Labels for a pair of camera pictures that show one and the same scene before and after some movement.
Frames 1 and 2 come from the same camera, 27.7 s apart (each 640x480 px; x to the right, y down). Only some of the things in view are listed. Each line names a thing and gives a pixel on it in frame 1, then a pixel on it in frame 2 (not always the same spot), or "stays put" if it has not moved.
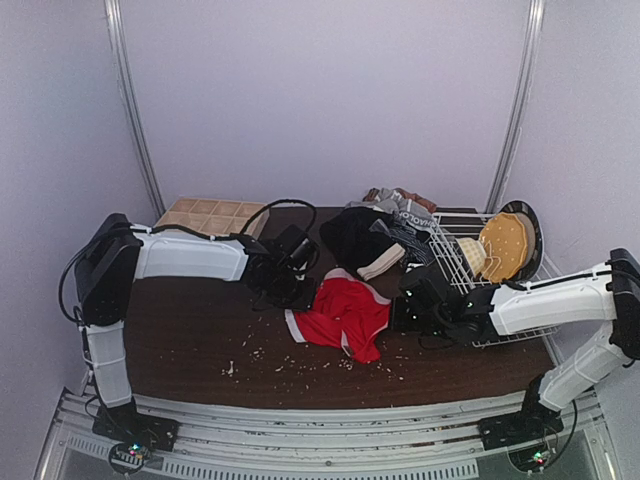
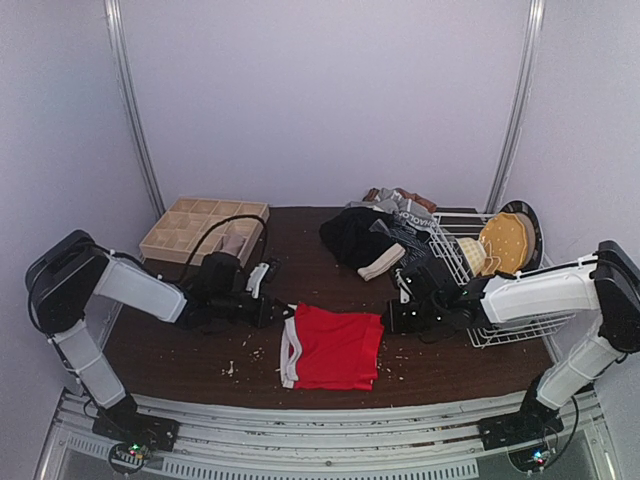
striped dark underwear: x=416 y=244 stays put
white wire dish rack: x=462 y=271 stays put
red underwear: x=347 y=313 → x=328 y=349
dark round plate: x=533 y=234 stays put
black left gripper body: x=298 y=300 → x=265 y=310
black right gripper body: x=400 y=313 stays put
